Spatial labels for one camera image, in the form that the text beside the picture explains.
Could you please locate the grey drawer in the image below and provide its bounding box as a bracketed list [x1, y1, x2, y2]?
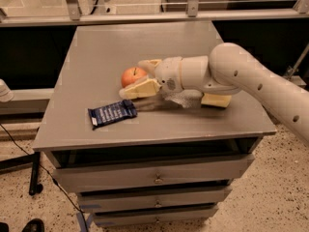
[78, 186, 232, 213]
[94, 204, 218, 227]
[53, 154, 254, 192]

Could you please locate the red orange apple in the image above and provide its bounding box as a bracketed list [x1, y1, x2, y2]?
[121, 67, 147, 87]

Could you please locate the black floor cable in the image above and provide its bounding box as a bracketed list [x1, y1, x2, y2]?
[0, 123, 90, 232]

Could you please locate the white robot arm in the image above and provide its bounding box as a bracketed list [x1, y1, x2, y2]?
[119, 43, 309, 144]

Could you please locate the metal railing frame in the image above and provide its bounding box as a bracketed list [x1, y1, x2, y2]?
[0, 0, 308, 27]

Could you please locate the black shoe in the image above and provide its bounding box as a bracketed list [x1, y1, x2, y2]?
[21, 218, 44, 232]

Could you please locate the middle grey drawer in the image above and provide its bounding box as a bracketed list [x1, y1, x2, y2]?
[78, 186, 232, 213]

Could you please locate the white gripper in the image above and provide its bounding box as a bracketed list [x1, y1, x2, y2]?
[119, 57, 183, 100]

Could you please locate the bottom grey drawer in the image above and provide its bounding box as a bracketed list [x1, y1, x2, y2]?
[94, 204, 218, 227]

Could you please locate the black stand leg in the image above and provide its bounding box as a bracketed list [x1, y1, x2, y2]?
[0, 153, 42, 196]

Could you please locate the top grey drawer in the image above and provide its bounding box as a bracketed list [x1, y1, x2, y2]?
[53, 154, 254, 192]

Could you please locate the blue rxbar wrapper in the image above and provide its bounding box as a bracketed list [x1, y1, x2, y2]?
[88, 100, 137, 130]

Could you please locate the grey drawer cabinet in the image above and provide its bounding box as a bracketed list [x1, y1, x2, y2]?
[32, 20, 278, 229]

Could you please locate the yellow sponge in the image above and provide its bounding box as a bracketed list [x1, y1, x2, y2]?
[201, 94, 232, 108]

